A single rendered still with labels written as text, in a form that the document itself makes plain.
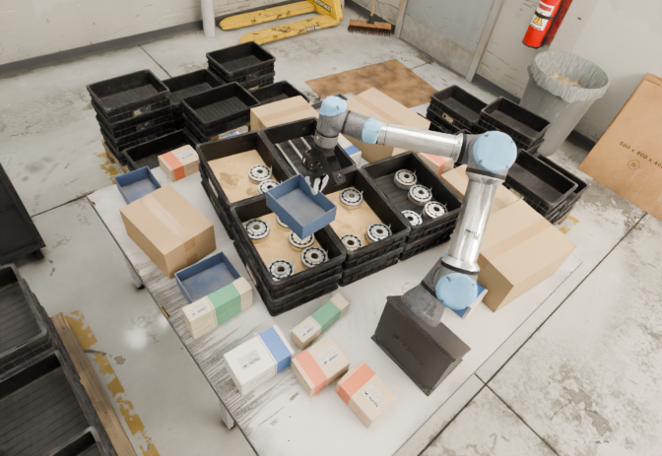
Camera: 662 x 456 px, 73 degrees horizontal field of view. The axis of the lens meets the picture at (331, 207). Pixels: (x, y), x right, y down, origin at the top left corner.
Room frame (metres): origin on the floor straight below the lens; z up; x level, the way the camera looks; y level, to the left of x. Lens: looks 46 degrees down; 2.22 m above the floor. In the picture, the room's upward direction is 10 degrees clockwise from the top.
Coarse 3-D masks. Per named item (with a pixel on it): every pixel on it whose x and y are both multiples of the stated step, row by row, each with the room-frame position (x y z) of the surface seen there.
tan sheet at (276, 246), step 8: (264, 216) 1.21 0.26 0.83; (272, 216) 1.22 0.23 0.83; (272, 224) 1.18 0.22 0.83; (272, 232) 1.13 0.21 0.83; (280, 232) 1.14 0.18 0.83; (288, 232) 1.15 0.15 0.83; (272, 240) 1.09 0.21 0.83; (280, 240) 1.10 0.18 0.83; (256, 248) 1.04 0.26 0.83; (264, 248) 1.05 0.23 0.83; (272, 248) 1.05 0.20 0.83; (280, 248) 1.06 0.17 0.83; (288, 248) 1.07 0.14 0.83; (264, 256) 1.01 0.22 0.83; (272, 256) 1.02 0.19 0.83; (280, 256) 1.02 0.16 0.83; (288, 256) 1.03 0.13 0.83; (296, 256) 1.04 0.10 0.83; (296, 264) 1.00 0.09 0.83; (280, 272) 0.95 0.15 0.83; (296, 272) 0.97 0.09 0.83
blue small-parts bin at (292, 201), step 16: (272, 192) 1.08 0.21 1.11; (288, 192) 1.13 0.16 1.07; (304, 192) 1.15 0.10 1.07; (320, 192) 1.10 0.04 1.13; (272, 208) 1.04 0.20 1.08; (288, 208) 1.06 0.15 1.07; (304, 208) 1.07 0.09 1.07; (320, 208) 1.09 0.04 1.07; (336, 208) 1.04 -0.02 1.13; (288, 224) 0.98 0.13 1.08; (304, 224) 1.00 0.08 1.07; (320, 224) 0.99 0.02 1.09
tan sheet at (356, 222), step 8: (336, 192) 1.42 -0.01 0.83; (336, 200) 1.37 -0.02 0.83; (344, 208) 1.33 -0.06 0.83; (360, 208) 1.35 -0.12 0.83; (368, 208) 1.36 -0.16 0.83; (336, 216) 1.28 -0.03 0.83; (344, 216) 1.29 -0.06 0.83; (352, 216) 1.30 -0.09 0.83; (360, 216) 1.30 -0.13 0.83; (368, 216) 1.31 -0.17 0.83; (376, 216) 1.32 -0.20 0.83; (336, 224) 1.24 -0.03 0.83; (344, 224) 1.24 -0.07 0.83; (352, 224) 1.25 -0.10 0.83; (360, 224) 1.26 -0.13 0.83; (368, 224) 1.27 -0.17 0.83; (336, 232) 1.19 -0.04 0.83; (344, 232) 1.20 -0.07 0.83; (352, 232) 1.20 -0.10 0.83; (360, 232) 1.21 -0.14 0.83
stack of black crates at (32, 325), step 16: (0, 272) 0.90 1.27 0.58; (16, 272) 0.90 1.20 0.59; (0, 288) 0.87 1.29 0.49; (16, 288) 0.89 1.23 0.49; (0, 304) 0.80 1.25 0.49; (16, 304) 0.81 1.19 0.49; (32, 304) 0.78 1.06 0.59; (0, 320) 0.74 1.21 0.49; (16, 320) 0.75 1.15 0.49; (32, 320) 0.76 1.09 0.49; (48, 320) 0.87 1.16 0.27; (0, 336) 0.68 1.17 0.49; (16, 336) 0.69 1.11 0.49; (32, 336) 0.70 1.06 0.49; (48, 336) 0.69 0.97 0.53; (0, 352) 0.62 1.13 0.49; (16, 352) 0.60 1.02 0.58; (32, 352) 0.63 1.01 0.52; (48, 352) 0.65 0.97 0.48; (64, 352) 0.74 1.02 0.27; (0, 368) 0.55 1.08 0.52; (16, 368) 0.57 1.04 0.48
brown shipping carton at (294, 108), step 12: (300, 96) 2.08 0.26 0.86; (252, 108) 1.89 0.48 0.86; (264, 108) 1.90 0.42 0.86; (276, 108) 1.92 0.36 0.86; (288, 108) 1.94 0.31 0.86; (300, 108) 1.96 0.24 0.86; (312, 108) 1.98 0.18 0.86; (252, 120) 1.87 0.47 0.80; (264, 120) 1.81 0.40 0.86; (276, 120) 1.82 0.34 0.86; (288, 120) 1.84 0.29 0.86
